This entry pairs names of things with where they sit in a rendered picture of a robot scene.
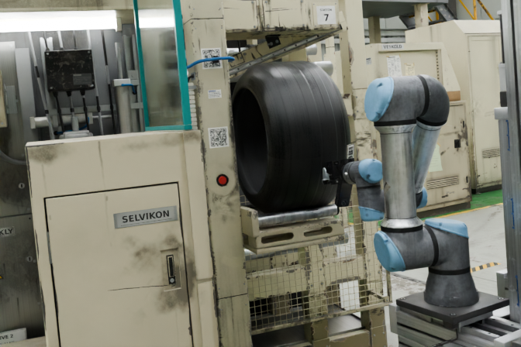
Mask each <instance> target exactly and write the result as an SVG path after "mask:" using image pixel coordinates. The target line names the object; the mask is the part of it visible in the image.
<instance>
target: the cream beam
mask: <svg viewBox="0 0 521 347"><path fill-rule="evenodd" d="M326 5H335V13H336V24H320V25H318V21H317V11H316V6H326ZM223 12H224V21H225V30H226V40H261V39H265V36H266V35H275V34H281V36H294V35H314V34H327V33H330V32H332V31H335V30H338V29H340V15H339V5H338V0H223Z"/></svg>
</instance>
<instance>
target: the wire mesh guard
mask: <svg viewBox="0 0 521 347"><path fill-rule="evenodd" d="M315 250H316V253H317V250H318V249H317V246H316V249H315ZM315 250H311V257H307V258H312V257H315V256H312V251H315ZM307 258H306V257H305V258H303V259H305V264H304V265H308V264H306V259H307ZM304 265H301V263H300V271H301V266H304ZM287 268H288V274H285V275H289V274H292V273H289V268H291V267H287ZM287 268H283V267H282V269H278V270H282V274H283V269H287ZM385 271H386V274H383V275H386V280H383V281H387V286H386V287H387V292H385V293H388V296H389V302H386V303H384V302H383V301H382V302H381V303H378V301H379V300H378V301H377V303H376V304H372V302H373V301H370V302H371V305H367V303H369V302H367V301H366V303H363V304H366V306H363V307H361V306H360V307H356V305H358V304H355V305H352V306H355V308H353V309H349V310H345V308H346V307H342V308H344V311H338V312H334V313H331V314H328V308H327V314H324V315H323V313H322V312H319V313H322V315H320V316H316V317H312V318H311V314H308V315H310V318H306V319H302V320H299V318H300V317H297V318H298V321H293V315H292V318H290V319H292V321H291V322H287V323H284V324H282V323H281V324H280V325H275V322H278V321H275V320H274V322H271V323H274V325H273V326H270V327H269V324H271V323H269V320H268V327H266V328H263V320H262V328H259V329H255V330H251V335H256V334H260V333H264V332H271V331H274V330H278V329H282V328H289V327H292V326H296V325H303V324H307V323H310V322H314V321H321V320H324V319H328V318H335V317H339V316H342V315H346V314H353V313H357V312H360V311H367V310H371V309H375V308H378V307H384V306H388V305H389V304H391V303H393V301H392V283H391V272H389V271H387V270H385ZM301 272H305V271H301ZM301 272H297V273H301ZM276 273H277V266H276ZM323 274H324V277H325V274H326V273H325V270H324V273H323ZM319 275H322V274H319ZM280 276H283V281H282V282H283V283H284V282H285V281H284V275H280ZM276 277H277V283H281V282H278V277H279V276H278V275H277V276H276ZM303 278H306V277H303ZM299 279H301V280H302V273H301V278H299ZM294 280H295V287H296V286H299V285H303V284H299V285H296V280H297V279H294ZM286 281H289V285H290V277H289V280H286ZM319 281H323V280H319ZM319 281H316V282H319ZM307 283H308V276H307ZM307 283H304V284H307ZM270 284H271V291H273V290H272V283H270ZM337 284H340V283H337V282H336V284H332V285H336V288H337ZM341 284H342V286H343V278H342V283H341ZM332 285H328V286H331V291H329V292H331V293H332ZM258 287H259V293H260V299H258V300H261V293H263V292H260V284H259V286H258ZM324 287H327V286H326V279H325V286H324ZM279 289H283V288H279ZM279 289H275V290H279ZM259 293H255V294H259ZM255 294H253V295H255ZM288 294H292V293H291V287H290V293H288ZM281 295H284V296H285V295H286V294H281ZM281 295H279V293H278V295H277V296H278V300H279V296H281ZM277 296H273V293H272V300H273V297H277ZM309 296H312V295H309ZM309 296H306V297H309ZM298 298H300V297H298ZM298 298H294V299H297V304H296V305H297V306H298ZM329 298H332V303H333V295H332V297H329ZM329 298H326V305H322V304H321V306H319V307H321V311H322V306H327V305H328V304H327V299H329ZM254 301H256V300H254ZM280 302H282V301H279V308H276V309H279V310H280V308H282V307H280ZM284 302H285V300H284ZM275 303H278V302H275ZM306 303H309V302H306ZM306 303H304V301H303V303H302V304H303V310H307V309H309V312H310V305H309V308H307V309H304V304H306ZM271 304H273V309H272V310H276V309H274V302H273V303H271ZM263 305H268V303H267V304H263ZM263 305H261V303H260V305H259V306H260V309H261V306H263ZM360 305H362V303H360ZM259 306H255V303H254V310H255V307H259ZM292 306H294V305H292ZM348 307H351V306H348ZM250 308H251V307H250ZM272 310H268V311H272ZM303 310H300V311H303ZM333 310H336V309H332V310H330V311H333ZM268 311H267V318H269V317H268ZM262 312H264V311H261V318H259V319H262ZM292 312H295V311H292ZM292 312H289V313H292ZM254 314H255V320H259V319H256V312H255V313H254ZM287 314H288V313H286V320H282V321H287V320H289V319H287ZM316 314H318V313H316ZM308 315H305V311H304V316H301V317H304V318H305V316H308ZM274 316H277V315H274ZM274 316H270V317H274ZM255 320H251V321H255ZM282 321H280V322H282ZM258 326H261V325H258Z"/></svg>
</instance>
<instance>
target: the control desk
mask: <svg viewBox="0 0 521 347"><path fill-rule="evenodd" d="M25 150H26V163H27V170H28V178H29V192H30V199H31V206H32V213H33V227H34V235H35V242H36V255H37V263H38V270H39V278H40V291H41V298H42V306H43V320H44V327H45V334H46V341H47V347H219V331H218V322H217V313H216V297H215V288H214V280H212V277H213V268H212V251H211V242H210V234H209V217H208V208H207V200H206V191H205V175H204V166H203V157H202V141H201V132H200V130H197V129H187V130H154V131H145V132H135V133H126V134H117V135H107V136H91V137H82V138H73V139H57V140H47V141H39V142H30V143H27V144H26V146H25Z"/></svg>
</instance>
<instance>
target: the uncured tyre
mask: <svg viewBox="0 0 521 347"><path fill-rule="evenodd" d="M231 101H232V111H233V127H234V136H235V145H236V162H237V171H238V181H239V183H240V186H241V189H242V191H243V193H244V195H245V196H246V198H247V200H248V201H249V202H250V203H251V204H252V205H253V206H255V207H256V208H258V209H259V210H260V211H262V212H263V213H265V214H267V213H273V212H279V211H288V210H294V209H300V208H310V207H315V206H321V205H326V204H329V203H330V202H331V201H332V200H333V199H334V198H335V197H336V190H337V185H338V184H333V185H330V184H323V182H322V179H323V168H324V167H325V168H326V162H329V161H334V160H342V159H346V158H347V145H350V124H349V119H348V115H347V110H346V106H345V104H344V101H343V97H342V95H341V93H340V90H339V88H338V87H337V86H336V84H335V82H334V81H333V79H332V78H331V77H330V76H329V75H328V74H327V73H326V72H325V71H324V70H323V69H322V68H321V67H320V66H318V65H317V64H314V63H310V62H307V61H303V60H300V61H286V62H271V63H260V64H256V65H253V66H252V67H249V68H248V69H247V70H246V71H245V73H244V74H243V75H242V76H241V77H240V79H239V80H238V81H237V83H236V85H235V88H234V90H233V95H232V99H231Z"/></svg>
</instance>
